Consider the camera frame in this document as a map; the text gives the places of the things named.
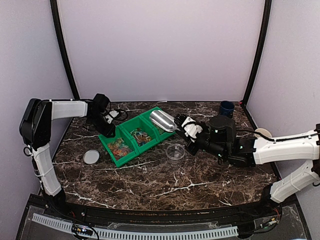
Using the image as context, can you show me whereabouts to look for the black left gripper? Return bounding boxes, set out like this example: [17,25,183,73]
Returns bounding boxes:
[87,113,115,138]

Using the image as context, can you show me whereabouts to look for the silver metal scoop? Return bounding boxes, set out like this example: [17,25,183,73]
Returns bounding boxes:
[149,110,177,133]

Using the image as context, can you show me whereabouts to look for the green three-compartment candy bin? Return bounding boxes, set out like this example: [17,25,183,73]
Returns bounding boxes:
[98,106,175,168]

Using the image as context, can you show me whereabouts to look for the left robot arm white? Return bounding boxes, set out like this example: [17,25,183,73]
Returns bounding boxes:
[19,93,116,197]

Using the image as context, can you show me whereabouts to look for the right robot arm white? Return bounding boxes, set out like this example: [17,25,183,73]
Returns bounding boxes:
[174,114,320,217]

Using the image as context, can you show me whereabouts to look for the red-orange gummy candies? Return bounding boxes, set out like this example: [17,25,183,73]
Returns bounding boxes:
[107,138,133,160]

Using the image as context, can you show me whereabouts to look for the lollipop candies pile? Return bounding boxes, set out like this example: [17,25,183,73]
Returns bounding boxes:
[130,128,152,147]

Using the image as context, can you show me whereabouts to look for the white round lid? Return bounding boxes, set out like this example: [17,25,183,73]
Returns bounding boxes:
[83,149,100,165]

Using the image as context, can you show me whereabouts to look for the dark blue mug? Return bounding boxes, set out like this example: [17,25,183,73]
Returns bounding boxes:
[218,100,235,119]

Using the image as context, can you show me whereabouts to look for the beige ceramic mug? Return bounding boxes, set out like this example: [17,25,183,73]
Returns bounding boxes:
[254,127,272,138]

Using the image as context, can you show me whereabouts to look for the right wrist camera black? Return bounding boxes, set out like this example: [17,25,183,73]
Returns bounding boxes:
[181,117,203,142]

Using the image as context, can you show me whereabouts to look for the white slotted cable duct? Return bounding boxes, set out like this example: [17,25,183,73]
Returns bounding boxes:
[31,213,239,240]

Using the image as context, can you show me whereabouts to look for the black front rail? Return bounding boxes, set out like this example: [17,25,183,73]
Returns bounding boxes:
[44,201,283,225]

